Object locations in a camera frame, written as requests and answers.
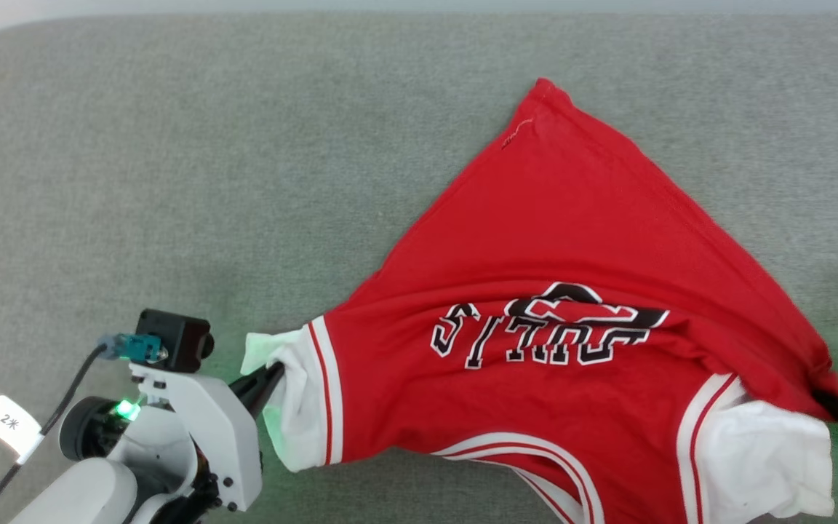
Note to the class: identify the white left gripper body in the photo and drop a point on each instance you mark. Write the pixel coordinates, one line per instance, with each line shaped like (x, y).
(222, 437)

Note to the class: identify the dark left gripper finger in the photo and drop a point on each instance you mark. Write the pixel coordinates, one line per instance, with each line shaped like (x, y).
(262, 386)

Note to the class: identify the red basketball jersey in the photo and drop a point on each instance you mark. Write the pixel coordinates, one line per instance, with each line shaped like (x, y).
(572, 240)

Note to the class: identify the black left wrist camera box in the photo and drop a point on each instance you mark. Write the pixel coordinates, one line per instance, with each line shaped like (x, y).
(179, 338)

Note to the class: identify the white paper label tag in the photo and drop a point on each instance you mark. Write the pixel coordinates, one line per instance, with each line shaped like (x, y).
(10, 422)

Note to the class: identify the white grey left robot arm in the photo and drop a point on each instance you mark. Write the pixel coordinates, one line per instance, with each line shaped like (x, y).
(92, 487)

